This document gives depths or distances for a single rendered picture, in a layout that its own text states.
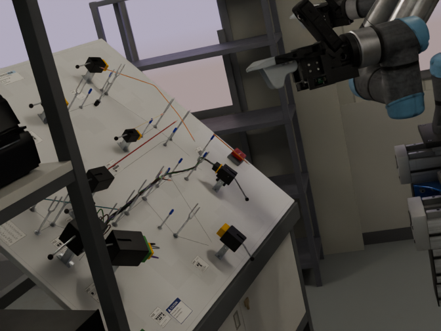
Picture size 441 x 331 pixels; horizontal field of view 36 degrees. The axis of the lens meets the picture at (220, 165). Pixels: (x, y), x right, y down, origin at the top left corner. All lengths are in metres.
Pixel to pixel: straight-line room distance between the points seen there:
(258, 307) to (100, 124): 0.83
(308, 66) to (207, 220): 1.05
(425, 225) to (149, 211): 0.86
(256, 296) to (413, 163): 0.69
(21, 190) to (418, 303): 2.63
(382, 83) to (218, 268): 0.92
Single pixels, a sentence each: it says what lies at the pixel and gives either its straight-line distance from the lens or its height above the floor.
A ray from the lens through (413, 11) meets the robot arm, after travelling 1.51.
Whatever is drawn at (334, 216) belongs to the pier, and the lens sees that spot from 4.17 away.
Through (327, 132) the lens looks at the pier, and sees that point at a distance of 4.01.
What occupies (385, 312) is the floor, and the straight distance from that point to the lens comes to 3.55.
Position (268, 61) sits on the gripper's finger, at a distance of 1.25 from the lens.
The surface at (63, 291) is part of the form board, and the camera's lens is 1.74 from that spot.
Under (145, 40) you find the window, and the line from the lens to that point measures 4.15.
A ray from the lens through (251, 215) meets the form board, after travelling 2.40.
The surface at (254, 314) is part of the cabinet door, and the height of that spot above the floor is 0.66.
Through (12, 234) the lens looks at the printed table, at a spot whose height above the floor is 1.25.
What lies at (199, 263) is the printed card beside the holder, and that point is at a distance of 2.06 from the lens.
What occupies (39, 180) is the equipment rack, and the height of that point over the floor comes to 1.46.
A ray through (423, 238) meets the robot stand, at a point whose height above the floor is 1.06.
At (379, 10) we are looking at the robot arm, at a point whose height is 1.55.
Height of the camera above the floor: 1.74
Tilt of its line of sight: 15 degrees down
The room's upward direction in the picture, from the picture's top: 13 degrees counter-clockwise
